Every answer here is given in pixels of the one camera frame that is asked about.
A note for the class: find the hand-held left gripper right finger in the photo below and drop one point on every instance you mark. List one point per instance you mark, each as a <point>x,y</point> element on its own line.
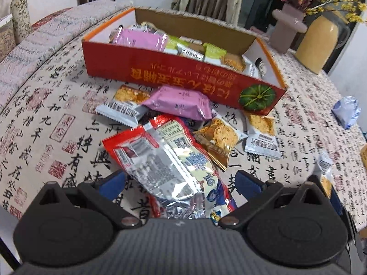
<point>247,183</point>

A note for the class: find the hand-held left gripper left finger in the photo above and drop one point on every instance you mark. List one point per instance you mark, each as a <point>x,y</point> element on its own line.
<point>110,184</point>

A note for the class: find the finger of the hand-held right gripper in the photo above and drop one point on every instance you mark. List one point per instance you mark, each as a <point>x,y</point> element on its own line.
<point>339,207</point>

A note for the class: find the gold floss cake packet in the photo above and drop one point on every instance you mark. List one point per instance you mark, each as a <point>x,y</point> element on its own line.
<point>219,141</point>
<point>233,64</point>

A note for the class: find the large red silver snack bag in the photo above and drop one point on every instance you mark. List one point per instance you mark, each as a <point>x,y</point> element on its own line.
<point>166,163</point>

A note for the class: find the purple snack packet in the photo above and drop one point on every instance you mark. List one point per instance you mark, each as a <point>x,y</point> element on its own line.
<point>139,40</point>
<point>177,101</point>

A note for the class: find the orange cardboard box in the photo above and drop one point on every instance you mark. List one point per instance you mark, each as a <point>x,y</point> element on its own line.
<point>186,71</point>

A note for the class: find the yellow mug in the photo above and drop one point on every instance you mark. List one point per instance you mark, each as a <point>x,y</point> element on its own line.
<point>364,156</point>

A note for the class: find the blue white plastic bag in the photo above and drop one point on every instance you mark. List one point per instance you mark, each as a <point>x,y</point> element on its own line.
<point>347,111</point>

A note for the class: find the yellow thermos jug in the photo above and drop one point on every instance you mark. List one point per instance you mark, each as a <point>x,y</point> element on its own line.
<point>315,43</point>

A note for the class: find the pale pink ceramic vase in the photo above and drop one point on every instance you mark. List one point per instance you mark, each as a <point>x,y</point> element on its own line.
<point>286,31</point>

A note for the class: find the red patterned cloth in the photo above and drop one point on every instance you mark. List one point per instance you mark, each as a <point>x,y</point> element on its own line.
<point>48,18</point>

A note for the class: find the clear container white lid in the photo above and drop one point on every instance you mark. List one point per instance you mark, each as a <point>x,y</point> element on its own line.
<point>7,40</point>

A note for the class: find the slatted wooden chair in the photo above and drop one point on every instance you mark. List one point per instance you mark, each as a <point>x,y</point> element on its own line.
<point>210,0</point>

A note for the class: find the floral patterned vase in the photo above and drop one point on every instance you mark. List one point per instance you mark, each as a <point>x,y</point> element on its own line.
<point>20,17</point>

